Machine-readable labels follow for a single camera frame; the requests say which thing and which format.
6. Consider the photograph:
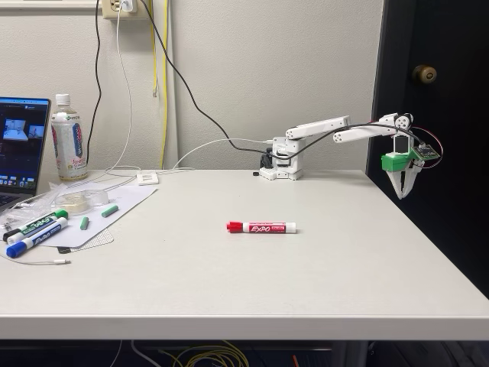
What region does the red Expo marker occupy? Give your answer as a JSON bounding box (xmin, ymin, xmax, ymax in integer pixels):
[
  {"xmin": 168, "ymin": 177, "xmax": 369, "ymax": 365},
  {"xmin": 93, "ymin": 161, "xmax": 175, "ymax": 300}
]
[{"xmin": 225, "ymin": 219, "xmax": 298, "ymax": 235}]

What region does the green Expo marker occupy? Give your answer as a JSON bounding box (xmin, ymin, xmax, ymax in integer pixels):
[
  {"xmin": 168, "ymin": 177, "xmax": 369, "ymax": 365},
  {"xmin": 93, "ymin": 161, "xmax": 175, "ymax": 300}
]
[{"xmin": 7, "ymin": 208, "xmax": 70, "ymax": 245}]

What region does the blue Expo marker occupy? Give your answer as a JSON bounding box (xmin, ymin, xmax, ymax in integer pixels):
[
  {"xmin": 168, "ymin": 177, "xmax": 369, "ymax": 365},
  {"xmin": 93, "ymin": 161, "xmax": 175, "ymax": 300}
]
[{"xmin": 5, "ymin": 216, "xmax": 71, "ymax": 260}]

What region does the dark door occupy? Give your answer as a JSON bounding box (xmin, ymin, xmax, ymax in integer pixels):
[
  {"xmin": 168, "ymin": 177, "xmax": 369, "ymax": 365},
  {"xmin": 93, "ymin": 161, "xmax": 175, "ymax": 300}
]
[{"xmin": 365, "ymin": 0, "xmax": 489, "ymax": 300}]

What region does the brass door knob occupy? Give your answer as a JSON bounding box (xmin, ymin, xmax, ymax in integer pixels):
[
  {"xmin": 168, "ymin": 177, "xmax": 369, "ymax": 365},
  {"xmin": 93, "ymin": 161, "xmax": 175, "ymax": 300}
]
[{"xmin": 411, "ymin": 64, "xmax": 438, "ymax": 86}]

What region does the white adapter hub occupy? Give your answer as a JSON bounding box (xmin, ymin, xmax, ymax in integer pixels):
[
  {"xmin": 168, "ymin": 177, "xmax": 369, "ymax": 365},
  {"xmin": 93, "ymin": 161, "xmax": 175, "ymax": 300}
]
[{"xmin": 136, "ymin": 171, "xmax": 161, "ymax": 187}]

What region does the white paper sheet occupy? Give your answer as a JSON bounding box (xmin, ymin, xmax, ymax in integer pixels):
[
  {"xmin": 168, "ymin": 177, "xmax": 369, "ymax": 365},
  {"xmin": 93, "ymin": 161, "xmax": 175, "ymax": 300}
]
[{"xmin": 34, "ymin": 181, "xmax": 160, "ymax": 252}]

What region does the clear round tape container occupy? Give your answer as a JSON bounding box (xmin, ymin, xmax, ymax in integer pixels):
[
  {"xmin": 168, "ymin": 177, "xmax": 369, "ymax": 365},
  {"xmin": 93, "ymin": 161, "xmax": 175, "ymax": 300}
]
[{"xmin": 55, "ymin": 189, "xmax": 110, "ymax": 213}]

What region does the plastic tea bottle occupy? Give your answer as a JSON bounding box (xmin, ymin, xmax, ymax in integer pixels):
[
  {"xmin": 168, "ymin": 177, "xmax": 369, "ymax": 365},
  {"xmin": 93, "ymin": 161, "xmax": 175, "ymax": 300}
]
[{"xmin": 50, "ymin": 93, "xmax": 89, "ymax": 182}]

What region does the clear plastic bag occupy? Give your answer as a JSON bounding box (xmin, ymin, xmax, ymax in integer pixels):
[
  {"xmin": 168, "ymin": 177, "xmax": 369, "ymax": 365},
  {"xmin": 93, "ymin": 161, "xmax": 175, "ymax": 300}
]
[{"xmin": 0, "ymin": 182, "xmax": 70, "ymax": 231}]

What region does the open laptop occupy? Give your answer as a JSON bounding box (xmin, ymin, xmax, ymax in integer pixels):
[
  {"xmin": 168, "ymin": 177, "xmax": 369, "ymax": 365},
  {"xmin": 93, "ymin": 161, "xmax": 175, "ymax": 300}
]
[{"xmin": 0, "ymin": 96, "xmax": 53, "ymax": 215}]

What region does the green printed camera mount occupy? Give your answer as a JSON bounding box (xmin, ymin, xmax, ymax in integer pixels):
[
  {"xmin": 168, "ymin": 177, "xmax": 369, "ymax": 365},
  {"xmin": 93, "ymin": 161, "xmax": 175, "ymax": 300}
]
[{"xmin": 381, "ymin": 151, "xmax": 417, "ymax": 172}]

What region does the green camera circuit board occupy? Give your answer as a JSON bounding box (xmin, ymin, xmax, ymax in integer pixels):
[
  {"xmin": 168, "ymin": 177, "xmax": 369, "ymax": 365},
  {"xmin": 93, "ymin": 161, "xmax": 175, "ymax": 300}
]
[{"xmin": 411, "ymin": 143, "xmax": 441, "ymax": 162}]

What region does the red black servo wire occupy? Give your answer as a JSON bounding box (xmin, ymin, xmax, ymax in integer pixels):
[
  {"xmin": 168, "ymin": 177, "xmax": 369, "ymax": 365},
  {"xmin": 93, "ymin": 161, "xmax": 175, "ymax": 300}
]
[{"xmin": 410, "ymin": 125, "xmax": 445, "ymax": 170}]

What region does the white cable to robot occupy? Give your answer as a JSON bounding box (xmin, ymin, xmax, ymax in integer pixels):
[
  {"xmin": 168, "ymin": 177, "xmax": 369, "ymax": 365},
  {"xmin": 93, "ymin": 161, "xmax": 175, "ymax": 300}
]
[{"xmin": 156, "ymin": 138, "xmax": 274, "ymax": 177}]

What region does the thick black camera cable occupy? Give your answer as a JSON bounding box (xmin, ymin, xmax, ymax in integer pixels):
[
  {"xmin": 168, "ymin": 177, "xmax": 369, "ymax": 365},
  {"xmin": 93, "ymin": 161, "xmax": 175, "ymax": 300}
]
[{"xmin": 138, "ymin": 0, "xmax": 427, "ymax": 159}]

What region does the long yellow cable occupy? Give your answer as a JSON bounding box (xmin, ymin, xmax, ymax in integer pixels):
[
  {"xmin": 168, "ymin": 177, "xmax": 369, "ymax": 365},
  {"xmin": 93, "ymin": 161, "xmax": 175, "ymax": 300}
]
[{"xmin": 160, "ymin": 0, "xmax": 170, "ymax": 170}]

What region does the yellow cable coil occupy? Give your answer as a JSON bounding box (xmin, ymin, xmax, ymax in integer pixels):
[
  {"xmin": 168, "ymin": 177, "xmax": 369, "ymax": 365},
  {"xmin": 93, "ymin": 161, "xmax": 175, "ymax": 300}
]
[{"xmin": 157, "ymin": 339, "xmax": 250, "ymax": 367}]

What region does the white charger cable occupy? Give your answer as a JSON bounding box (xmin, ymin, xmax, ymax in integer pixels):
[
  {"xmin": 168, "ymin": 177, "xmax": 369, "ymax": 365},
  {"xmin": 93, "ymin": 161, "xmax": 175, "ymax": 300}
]
[{"xmin": 66, "ymin": 8, "xmax": 143, "ymax": 192}]

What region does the thin black power cable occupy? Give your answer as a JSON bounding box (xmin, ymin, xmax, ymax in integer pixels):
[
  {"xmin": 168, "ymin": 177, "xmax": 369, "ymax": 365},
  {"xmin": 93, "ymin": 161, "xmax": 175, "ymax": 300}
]
[{"xmin": 85, "ymin": 0, "xmax": 104, "ymax": 171}]

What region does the beige wall outlet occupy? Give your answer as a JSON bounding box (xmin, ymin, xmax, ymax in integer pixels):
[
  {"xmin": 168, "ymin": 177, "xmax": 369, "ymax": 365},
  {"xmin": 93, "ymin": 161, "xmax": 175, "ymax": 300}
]
[{"xmin": 101, "ymin": 0, "xmax": 151, "ymax": 21}]

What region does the white cable with connector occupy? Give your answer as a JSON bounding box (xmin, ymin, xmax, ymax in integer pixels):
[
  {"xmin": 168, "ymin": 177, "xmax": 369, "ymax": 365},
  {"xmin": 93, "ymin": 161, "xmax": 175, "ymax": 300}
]
[{"xmin": 0, "ymin": 251, "xmax": 73, "ymax": 267}]

